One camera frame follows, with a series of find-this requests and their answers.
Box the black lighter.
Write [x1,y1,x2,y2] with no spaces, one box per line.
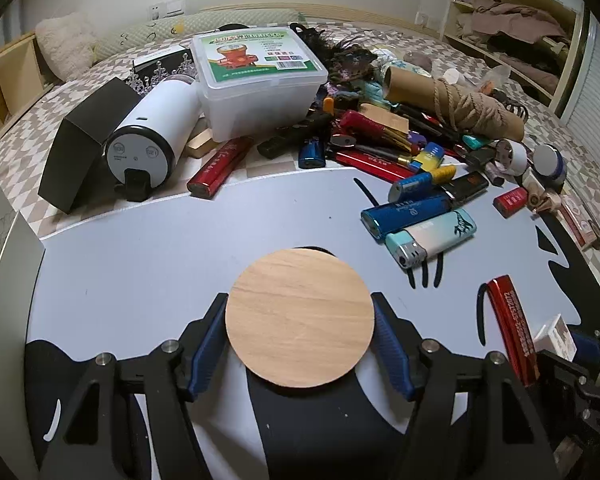
[440,171,489,208]

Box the checkered bed sheet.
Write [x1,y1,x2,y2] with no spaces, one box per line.
[0,23,600,283]

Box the dark blue lighter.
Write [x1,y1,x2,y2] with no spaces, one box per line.
[361,193,452,242]

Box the green bolster pillow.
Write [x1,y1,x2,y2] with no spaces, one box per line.
[94,8,306,62]

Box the white shoe box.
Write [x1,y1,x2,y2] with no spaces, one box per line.
[0,187,45,479]

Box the small red lighter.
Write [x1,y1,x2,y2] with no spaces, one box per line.
[493,186,528,219]

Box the pile of clothes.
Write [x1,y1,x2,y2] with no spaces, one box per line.
[453,0,570,94]

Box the clear plastic storage box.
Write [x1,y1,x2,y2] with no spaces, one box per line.
[190,26,328,143]

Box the white cylindrical speaker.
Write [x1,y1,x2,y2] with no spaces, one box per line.
[105,75,201,202]

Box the open wardrobe shelf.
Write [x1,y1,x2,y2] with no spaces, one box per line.
[442,0,591,115]

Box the long red lighter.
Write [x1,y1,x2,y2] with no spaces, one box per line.
[486,275,539,387]

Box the blue yellow lighter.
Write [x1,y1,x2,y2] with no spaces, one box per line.
[388,165,456,203]

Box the cardboard tube with twine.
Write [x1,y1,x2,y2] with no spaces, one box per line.
[382,66,524,142]

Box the wooden side shelf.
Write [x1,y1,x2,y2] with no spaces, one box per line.
[0,32,54,140]

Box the red lighter by speaker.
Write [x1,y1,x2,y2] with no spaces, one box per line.
[187,136,254,200]

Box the teal white lighter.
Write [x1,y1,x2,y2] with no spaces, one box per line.
[385,208,477,270]

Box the black square box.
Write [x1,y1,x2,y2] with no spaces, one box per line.
[38,77,140,214]

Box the pink card box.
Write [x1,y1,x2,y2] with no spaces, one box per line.
[558,195,600,252]

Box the fluffy white pillow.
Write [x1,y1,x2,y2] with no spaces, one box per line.
[34,12,97,81]

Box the round wooden coaster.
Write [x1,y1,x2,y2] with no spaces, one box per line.
[225,248,375,389]

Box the dark blue round jar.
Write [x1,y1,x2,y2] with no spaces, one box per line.
[532,144,567,188]

